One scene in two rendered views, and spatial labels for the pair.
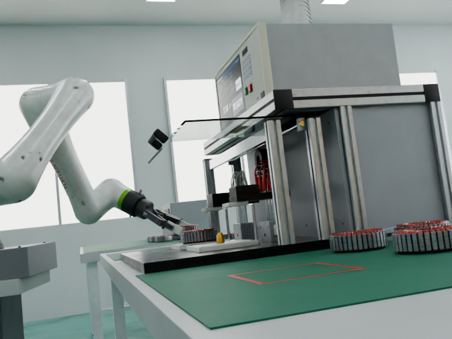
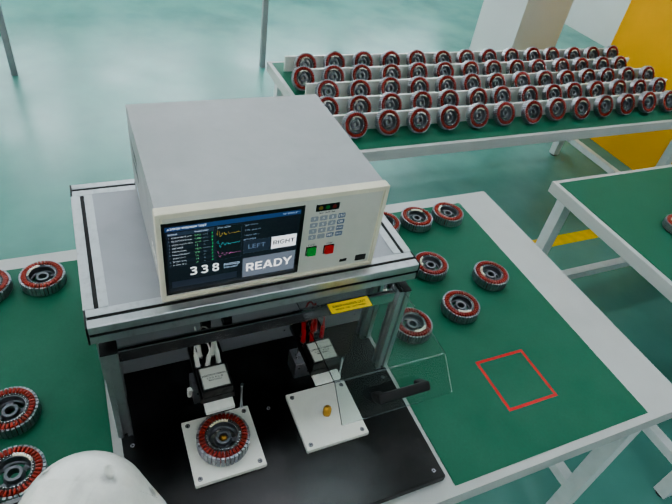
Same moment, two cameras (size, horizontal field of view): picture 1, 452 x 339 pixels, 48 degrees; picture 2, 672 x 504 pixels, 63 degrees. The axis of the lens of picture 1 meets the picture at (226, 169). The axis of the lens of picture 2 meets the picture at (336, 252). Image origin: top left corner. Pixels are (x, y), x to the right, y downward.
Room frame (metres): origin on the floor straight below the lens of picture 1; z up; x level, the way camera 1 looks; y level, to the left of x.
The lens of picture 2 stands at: (1.51, 0.73, 1.89)
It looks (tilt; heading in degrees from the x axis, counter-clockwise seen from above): 41 degrees down; 257
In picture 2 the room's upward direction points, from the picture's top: 11 degrees clockwise
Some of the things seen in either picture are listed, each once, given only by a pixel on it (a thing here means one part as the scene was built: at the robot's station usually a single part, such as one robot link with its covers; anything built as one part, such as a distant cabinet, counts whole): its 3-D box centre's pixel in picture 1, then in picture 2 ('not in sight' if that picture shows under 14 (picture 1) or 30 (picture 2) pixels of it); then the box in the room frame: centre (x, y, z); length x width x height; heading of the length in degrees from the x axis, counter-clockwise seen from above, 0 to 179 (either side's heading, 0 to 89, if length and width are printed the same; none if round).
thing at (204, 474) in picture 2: (200, 244); (223, 444); (1.53, 0.10, 0.78); 0.15 x 0.15 x 0.01; 16
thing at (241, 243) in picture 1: (221, 245); (326, 414); (1.30, 0.03, 0.78); 0.15 x 0.15 x 0.01; 16
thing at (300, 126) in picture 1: (258, 146); not in sight; (1.47, -0.10, 1.04); 0.62 x 0.02 x 0.03; 16
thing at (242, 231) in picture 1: (245, 231); (207, 384); (1.57, -0.04, 0.80); 0.08 x 0.05 x 0.06; 16
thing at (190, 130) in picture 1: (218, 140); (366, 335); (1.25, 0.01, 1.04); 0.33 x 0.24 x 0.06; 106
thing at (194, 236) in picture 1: (198, 235); (223, 438); (1.53, 0.10, 0.80); 0.11 x 0.11 x 0.04
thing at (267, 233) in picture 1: (273, 230); (305, 360); (1.34, -0.11, 0.80); 0.08 x 0.05 x 0.06; 16
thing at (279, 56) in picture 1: (298, 83); (249, 184); (1.49, -0.24, 1.22); 0.44 x 0.39 x 0.20; 16
